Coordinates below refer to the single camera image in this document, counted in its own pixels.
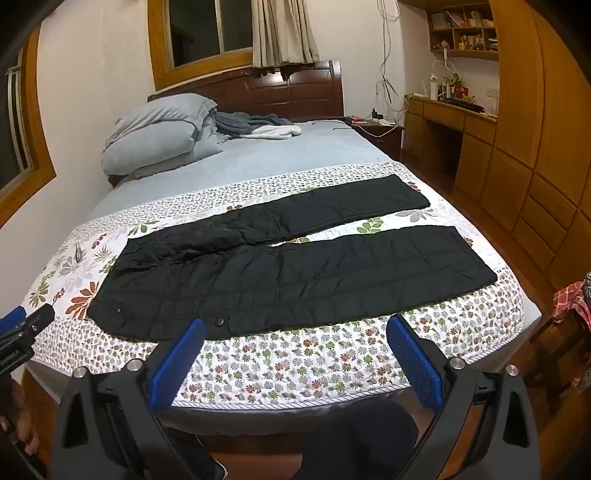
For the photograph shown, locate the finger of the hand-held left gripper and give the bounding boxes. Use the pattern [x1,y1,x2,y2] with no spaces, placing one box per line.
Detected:
[18,305,56,342]
[0,306,26,330]

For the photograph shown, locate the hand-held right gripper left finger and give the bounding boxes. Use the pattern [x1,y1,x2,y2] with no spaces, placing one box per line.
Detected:
[48,318,206,480]

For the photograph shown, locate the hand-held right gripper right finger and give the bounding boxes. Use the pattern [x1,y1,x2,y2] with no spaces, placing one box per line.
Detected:
[387,316,541,480]

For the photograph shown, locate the black quilted pants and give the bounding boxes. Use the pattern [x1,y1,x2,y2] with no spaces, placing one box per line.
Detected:
[86,174,498,343]

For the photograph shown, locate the person's left hand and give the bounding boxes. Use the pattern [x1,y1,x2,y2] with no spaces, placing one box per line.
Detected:
[0,381,40,455]

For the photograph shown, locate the person's leg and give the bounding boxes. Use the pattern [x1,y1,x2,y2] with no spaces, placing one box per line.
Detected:
[295,399,421,480]

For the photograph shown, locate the floral leaf print quilt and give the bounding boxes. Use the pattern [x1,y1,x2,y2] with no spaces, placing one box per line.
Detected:
[28,161,527,409]

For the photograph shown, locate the wooden chair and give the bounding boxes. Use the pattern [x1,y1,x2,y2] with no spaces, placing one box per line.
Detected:
[529,277,591,393]

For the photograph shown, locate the red checked cloth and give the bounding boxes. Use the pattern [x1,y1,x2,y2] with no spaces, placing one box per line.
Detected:
[551,279,588,324]

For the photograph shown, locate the wooden framed side window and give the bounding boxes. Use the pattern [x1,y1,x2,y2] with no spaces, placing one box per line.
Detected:
[0,28,57,227]

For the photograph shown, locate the wooden desk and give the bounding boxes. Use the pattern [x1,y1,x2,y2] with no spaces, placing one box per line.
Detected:
[402,92,499,199]

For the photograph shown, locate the dark wooden nightstand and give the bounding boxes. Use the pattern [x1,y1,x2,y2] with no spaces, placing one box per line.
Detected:
[346,117,404,160]

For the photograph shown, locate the dark grey blanket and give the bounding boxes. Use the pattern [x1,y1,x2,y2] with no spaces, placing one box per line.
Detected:
[203,111,296,139]

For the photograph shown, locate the white fleece cloth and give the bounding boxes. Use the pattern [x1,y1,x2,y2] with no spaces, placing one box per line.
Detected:
[240,124,303,139]

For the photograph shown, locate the wooden wardrobe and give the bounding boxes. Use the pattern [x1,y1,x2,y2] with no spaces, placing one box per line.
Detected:
[480,0,591,282]

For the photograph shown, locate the beige pleated curtain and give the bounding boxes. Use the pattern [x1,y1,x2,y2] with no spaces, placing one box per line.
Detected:
[252,0,321,70]

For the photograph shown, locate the hanging white cables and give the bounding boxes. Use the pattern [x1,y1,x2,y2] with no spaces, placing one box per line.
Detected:
[375,0,408,121]

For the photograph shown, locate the wooden wall shelf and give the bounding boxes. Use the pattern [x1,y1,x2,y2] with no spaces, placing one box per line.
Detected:
[427,2,502,61]

